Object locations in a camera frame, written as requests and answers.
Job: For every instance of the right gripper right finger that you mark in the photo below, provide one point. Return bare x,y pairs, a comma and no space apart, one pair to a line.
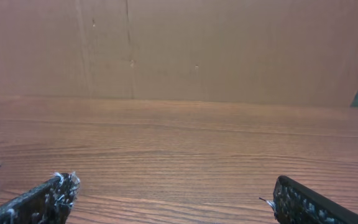
294,203

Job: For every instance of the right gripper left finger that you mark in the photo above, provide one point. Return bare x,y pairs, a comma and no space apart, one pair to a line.
49,203

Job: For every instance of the cardboard back panel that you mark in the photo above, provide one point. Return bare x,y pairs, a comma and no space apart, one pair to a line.
265,52

